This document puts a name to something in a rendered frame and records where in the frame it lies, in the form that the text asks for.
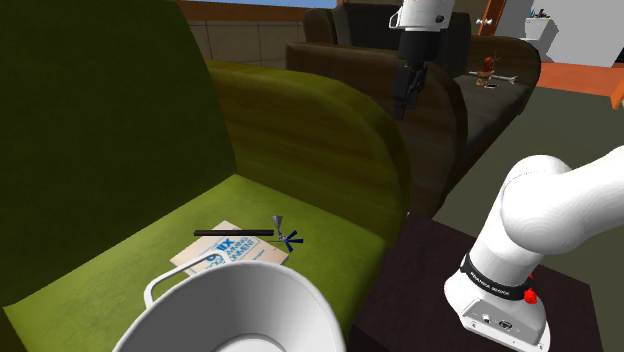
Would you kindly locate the pale grey stick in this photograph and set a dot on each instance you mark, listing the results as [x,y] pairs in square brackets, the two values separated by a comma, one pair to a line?
[507,78]

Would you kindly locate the dark robot stand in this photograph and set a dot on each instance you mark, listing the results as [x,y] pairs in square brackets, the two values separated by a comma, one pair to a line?
[414,292]

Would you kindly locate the beige book with blue print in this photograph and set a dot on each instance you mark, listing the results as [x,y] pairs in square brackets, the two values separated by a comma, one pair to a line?
[253,246]

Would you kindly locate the green sofa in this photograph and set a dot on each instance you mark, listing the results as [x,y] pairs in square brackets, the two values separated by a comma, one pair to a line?
[122,146]

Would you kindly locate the orange-brown door with white knob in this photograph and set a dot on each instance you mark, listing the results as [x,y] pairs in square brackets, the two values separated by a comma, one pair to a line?
[492,12]

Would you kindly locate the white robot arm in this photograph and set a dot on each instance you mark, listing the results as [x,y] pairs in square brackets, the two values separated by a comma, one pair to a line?
[536,209]

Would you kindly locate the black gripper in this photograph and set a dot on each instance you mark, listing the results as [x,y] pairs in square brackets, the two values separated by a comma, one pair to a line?
[418,48]

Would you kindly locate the red-brown figure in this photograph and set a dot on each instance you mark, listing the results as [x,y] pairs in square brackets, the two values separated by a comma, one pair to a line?
[486,68]

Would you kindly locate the dark brown sofa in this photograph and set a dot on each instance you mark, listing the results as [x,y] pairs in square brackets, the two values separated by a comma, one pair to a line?
[429,146]

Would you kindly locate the black rod with blue blades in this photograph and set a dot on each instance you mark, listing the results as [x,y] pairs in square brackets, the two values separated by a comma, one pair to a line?
[229,232]

